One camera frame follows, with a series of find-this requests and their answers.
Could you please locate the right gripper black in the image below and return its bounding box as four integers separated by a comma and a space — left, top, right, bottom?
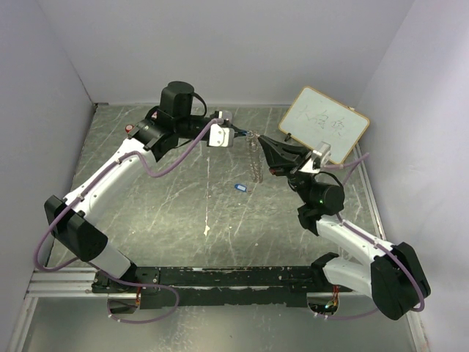
259, 134, 317, 205

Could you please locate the metal disc keyring holder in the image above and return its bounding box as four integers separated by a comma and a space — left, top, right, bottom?
245, 131, 263, 183

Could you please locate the blue key tag with key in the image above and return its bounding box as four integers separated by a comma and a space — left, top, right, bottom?
234, 183, 249, 193

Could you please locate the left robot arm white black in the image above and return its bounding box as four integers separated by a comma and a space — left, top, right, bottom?
45, 81, 247, 293

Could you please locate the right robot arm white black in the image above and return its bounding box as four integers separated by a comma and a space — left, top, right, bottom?
258, 135, 431, 320

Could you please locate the clear jar of paperclips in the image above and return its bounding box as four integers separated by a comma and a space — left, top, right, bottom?
218, 110, 233, 121

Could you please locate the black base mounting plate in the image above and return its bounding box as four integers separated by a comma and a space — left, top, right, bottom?
92, 265, 333, 309

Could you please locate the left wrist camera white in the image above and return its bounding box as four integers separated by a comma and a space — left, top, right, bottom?
207, 124, 235, 147

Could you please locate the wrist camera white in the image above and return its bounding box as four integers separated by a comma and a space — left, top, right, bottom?
207, 124, 235, 147
311, 142, 331, 169

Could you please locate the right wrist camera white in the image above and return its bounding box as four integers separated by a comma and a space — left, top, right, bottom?
311, 142, 331, 169

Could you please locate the whiteboard with yellow frame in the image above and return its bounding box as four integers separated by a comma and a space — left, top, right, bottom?
278, 86, 370, 164

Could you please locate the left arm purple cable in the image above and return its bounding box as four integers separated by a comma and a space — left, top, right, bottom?
33, 117, 224, 324

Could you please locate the aluminium rail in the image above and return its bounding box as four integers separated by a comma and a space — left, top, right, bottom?
26, 268, 96, 298

